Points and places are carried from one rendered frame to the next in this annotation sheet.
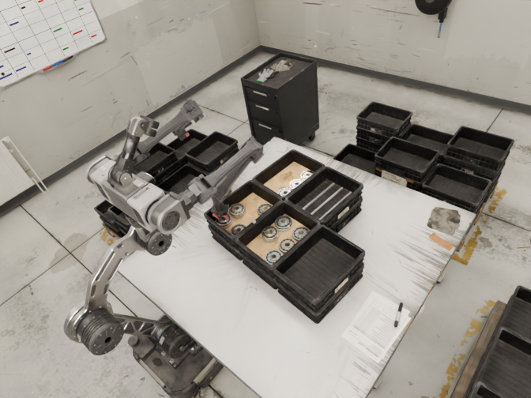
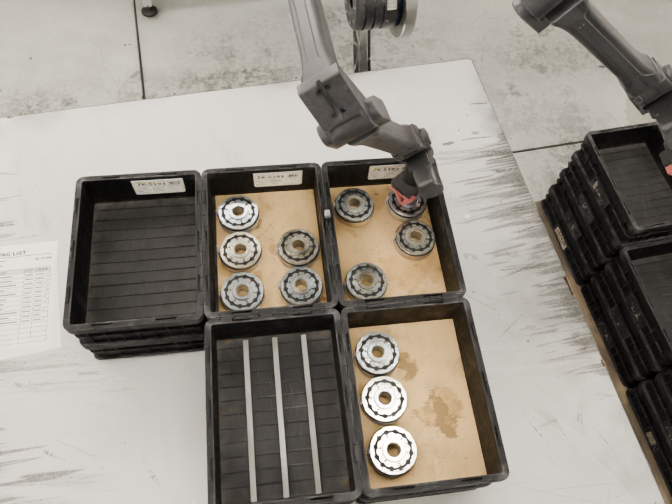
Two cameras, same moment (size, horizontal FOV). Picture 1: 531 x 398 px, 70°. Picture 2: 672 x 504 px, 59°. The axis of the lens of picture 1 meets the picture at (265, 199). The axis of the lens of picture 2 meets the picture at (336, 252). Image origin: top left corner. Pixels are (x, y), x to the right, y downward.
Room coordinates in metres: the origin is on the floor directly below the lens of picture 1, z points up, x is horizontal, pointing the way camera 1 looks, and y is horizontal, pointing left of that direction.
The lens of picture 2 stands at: (1.79, -0.58, 2.16)
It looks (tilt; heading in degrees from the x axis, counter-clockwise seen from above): 63 degrees down; 113
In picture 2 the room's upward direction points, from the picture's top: 8 degrees clockwise
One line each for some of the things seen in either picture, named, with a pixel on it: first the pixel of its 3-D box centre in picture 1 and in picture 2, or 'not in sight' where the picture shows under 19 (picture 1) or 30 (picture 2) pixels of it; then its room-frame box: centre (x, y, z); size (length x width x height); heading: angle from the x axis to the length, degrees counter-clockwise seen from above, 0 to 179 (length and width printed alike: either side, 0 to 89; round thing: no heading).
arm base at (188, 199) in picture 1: (185, 200); not in sight; (1.20, 0.34, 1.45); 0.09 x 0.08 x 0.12; 42
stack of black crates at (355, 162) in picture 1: (359, 168); not in sight; (2.50, -0.87, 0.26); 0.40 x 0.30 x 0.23; 42
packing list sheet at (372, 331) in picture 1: (377, 324); (13, 297); (0.85, -0.43, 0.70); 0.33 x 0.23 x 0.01; 132
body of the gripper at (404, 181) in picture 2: (219, 205); (415, 172); (1.61, 0.28, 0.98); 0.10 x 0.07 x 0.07; 74
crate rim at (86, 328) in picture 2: (318, 261); (137, 246); (1.14, -0.21, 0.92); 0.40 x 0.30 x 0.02; 126
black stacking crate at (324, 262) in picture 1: (319, 267); (142, 256); (1.14, -0.21, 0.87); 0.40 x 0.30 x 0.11; 126
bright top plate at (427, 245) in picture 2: (237, 208); (415, 237); (1.68, 0.19, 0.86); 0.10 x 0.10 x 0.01
